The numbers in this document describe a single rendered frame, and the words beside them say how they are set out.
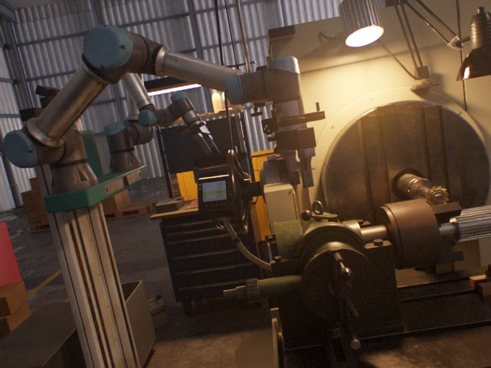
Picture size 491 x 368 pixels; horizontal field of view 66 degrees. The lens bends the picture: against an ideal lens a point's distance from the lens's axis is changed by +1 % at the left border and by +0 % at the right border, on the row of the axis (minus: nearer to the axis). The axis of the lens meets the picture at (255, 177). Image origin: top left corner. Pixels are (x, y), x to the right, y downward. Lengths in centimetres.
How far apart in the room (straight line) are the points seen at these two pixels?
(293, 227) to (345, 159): 36
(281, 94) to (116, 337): 148
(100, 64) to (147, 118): 66
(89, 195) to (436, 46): 130
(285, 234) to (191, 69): 55
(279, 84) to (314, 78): 45
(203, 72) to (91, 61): 30
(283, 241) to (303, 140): 29
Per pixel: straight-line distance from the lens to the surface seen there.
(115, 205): 872
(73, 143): 142
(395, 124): 134
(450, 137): 143
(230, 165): 151
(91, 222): 188
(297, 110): 96
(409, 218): 110
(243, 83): 99
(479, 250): 169
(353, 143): 132
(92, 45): 114
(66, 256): 166
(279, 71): 97
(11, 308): 429
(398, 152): 136
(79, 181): 142
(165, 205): 333
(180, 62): 119
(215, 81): 114
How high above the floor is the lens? 161
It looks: 9 degrees down
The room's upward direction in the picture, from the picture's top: 10 degrees counter-clockwise
